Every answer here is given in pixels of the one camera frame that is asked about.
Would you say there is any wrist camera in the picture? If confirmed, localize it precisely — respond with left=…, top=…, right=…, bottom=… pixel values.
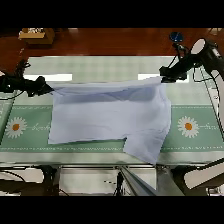
left=171, top=41, right=188, bottom=60
left=14, top=59, right=32, bottom=80

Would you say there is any light blue shirt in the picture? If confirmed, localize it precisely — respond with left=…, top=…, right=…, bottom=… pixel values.
left=47, top=76, right=173, bottom=166

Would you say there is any blue round object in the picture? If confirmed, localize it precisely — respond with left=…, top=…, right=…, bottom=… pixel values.
left=168, top=31, right=184, bottom=44

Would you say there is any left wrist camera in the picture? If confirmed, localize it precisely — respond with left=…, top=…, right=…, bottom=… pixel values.
left=14, top=59, right=32, bottom=80

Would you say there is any black cable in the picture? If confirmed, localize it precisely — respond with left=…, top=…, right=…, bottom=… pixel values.
left=192, top=65, right=224, bottom=132
left=0, top=89, right=26, bottom=102

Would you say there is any brown cardboard box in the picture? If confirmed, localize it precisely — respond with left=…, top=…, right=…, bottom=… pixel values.
left=18, top=27, right=56, bottom=46

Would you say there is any silver frame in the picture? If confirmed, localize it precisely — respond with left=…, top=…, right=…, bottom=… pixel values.
left=0, top=161, right=224, bottom=197

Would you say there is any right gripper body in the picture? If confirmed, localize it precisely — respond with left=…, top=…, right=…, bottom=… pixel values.
left=158, top=65, right=188, bottom=84

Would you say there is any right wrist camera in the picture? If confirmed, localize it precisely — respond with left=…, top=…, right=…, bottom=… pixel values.
left=171, top=41, right=188, bottom=60

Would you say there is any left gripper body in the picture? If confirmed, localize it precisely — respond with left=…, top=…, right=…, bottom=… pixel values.
left=26, top=75, right=55, bottom=98

